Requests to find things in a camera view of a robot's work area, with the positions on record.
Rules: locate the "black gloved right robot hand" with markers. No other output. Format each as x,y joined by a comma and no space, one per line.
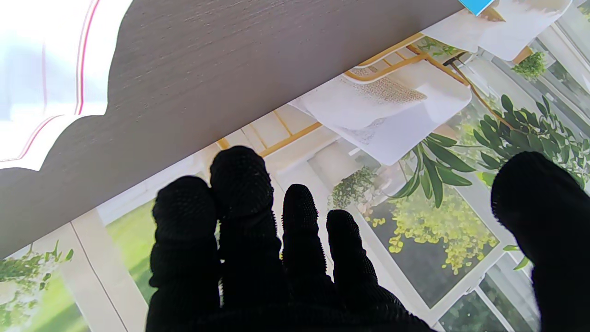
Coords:
258,286

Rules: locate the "white red-lined paper sheet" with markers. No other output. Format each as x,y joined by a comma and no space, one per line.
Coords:
46,69

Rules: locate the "blue file box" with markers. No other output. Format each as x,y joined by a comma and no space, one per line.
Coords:
475,5

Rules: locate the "printed garden window backdrop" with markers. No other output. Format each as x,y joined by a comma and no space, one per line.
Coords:
415,253

